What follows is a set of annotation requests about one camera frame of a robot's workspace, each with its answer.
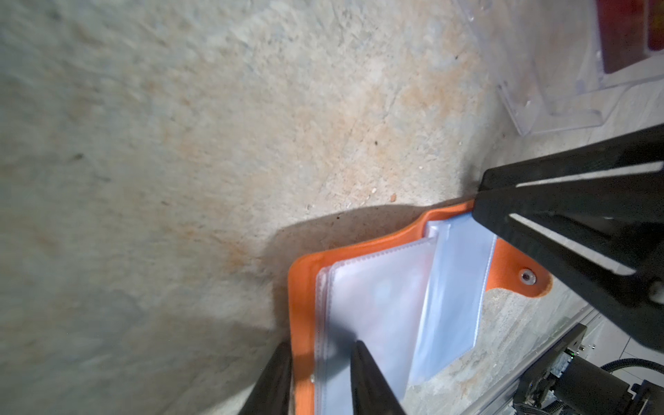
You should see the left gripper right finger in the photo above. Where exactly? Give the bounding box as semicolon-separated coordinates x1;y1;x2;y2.
350;341;406;415

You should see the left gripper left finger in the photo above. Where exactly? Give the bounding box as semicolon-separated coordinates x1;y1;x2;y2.
239;342;293;415

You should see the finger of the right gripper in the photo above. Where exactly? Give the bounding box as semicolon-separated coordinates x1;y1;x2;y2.
473;173;663;351
478;124;663;192

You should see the orange card holder wallet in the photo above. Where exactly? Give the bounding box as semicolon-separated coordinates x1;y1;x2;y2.
288;202;553;414

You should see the right clear card display stand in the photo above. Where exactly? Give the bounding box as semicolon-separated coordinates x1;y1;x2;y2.
458;1;663;136

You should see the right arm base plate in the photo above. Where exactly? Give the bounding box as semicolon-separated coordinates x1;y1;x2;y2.
512;323;663;414

